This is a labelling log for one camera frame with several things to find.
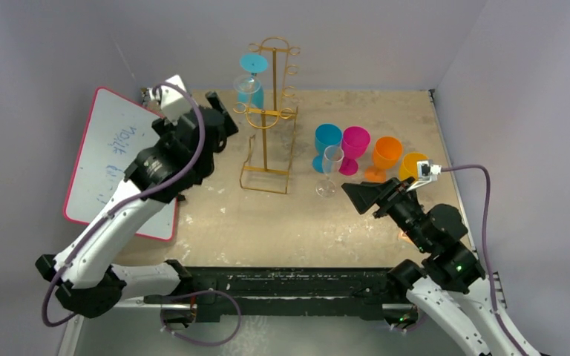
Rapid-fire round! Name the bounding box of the yellow plastic wine glass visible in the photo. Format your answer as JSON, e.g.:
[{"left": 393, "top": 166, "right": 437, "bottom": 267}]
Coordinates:
[{"left": 399, "top": 152, "right": 429, "bottom": 180}]

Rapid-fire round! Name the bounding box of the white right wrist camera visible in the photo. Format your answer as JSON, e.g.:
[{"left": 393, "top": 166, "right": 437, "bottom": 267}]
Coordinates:
[{"left": 407, "top": 159, "right": 442, "bottom": 191}]

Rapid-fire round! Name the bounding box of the magenta plastic wine glass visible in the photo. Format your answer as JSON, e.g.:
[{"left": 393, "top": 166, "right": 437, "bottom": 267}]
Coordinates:
[{"left": 338, "top": 126, "right": 371, "bottom": 176}]

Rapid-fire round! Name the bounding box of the pink framed whiteboard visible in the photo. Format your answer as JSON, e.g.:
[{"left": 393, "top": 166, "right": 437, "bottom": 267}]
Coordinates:
[{"left": 63, "top": 87, "right": 159, "bottom": 225}]

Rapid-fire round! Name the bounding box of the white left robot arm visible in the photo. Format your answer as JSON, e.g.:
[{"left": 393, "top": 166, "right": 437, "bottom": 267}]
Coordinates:
[{"left": 35, "top": 92, "right": 238, "bottom": 323}]

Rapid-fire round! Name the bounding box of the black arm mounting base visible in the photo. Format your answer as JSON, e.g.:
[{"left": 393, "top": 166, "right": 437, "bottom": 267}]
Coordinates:
[{"left": 144, "top": 267, "right": 425, "bottom": 331}]

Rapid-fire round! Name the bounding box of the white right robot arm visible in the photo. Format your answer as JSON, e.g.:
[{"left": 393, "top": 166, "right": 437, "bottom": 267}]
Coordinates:
[{"left": 342, "top": 178, "right": 539, "bottom": 355}]

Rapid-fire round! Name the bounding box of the clear wine glass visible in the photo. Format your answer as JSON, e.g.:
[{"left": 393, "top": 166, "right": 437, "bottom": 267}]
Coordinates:
[
  {"left": 315, "top": 145, "right": 344, "bottom": 198},
  {"left": 233, "top": 73, "right": 263, "bottom": 96}
]

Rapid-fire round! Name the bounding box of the orange patterned card box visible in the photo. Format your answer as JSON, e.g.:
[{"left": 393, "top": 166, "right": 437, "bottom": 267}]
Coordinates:
[{"left": 398, "top": 231, "right": 411, "bottom": 242}]

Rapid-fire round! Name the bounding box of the gold wire glass rack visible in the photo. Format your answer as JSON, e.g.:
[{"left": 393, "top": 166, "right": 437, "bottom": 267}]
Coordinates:
[{"left": 234, "top": 36, "right": 301, "bottom": 194}]

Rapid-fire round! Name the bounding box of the orange plastic wine glass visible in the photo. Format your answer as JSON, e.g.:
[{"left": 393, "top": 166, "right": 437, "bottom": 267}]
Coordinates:
[{"left": 364, "top": 136, "right": 403, "bottom": 182}]

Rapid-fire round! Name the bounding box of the clear wine glass front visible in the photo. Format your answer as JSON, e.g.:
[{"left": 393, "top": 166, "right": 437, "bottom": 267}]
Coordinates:
[{"left": 315, "top": 145, "right": 344, "bottom": 198}]

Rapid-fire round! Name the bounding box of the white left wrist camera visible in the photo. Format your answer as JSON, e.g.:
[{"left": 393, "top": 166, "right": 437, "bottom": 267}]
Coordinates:
[{"left": 147, "top": 85, "right": 192, "bottom": 125}]

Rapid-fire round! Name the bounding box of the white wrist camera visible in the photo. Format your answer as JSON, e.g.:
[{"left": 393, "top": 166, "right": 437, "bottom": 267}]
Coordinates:
[
  {"left": 407, "top": 159, "right": 442, "bottom": 191},
  {"left": 147, "top": 85, "right": 192, "bottom": 125}
]

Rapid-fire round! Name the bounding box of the blue wine glass row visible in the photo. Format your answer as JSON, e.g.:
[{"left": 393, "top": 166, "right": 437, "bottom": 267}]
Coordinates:
[
  {"left": 312, "top": 123, "right": 343, "bottom": 173},
  {"left": 234, "top": 53, "right": 268, "bottom": 109}
]

